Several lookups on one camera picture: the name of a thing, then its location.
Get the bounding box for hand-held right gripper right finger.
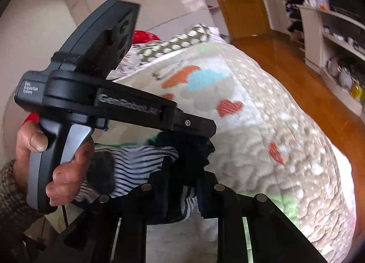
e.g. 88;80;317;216
212;183;328;263

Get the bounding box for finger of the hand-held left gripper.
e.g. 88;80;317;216
171;108;217;138

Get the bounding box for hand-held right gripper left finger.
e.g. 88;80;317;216
34;183;154;263

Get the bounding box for striped pants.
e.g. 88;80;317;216
76;132;216;225

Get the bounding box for person's left forearm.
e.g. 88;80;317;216
0;159;43;263

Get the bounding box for person's left hand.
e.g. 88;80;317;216
16;122;95;207

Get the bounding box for floral print pillow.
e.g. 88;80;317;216
114;52;140;80

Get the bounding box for beige heart print quilt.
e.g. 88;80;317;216
65;39;357;263

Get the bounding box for olive dotted bolster pillow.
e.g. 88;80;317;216
137;24;213;65

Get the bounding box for pale pink bedsheet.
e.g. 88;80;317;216
209;26;226;43

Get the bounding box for wooden door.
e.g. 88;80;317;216
201;0;270;38

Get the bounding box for white shelf unit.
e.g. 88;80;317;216
297;5;365;115

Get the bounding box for pale round bag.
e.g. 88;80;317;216
326;56;341;77

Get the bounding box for grey plush toy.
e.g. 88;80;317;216
338;68;354;90

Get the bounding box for yellow bottle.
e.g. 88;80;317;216
349;83;365;100

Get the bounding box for row of small shelf items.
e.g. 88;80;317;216
323;25;365;53

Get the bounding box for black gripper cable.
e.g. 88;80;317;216
61;204;69;228

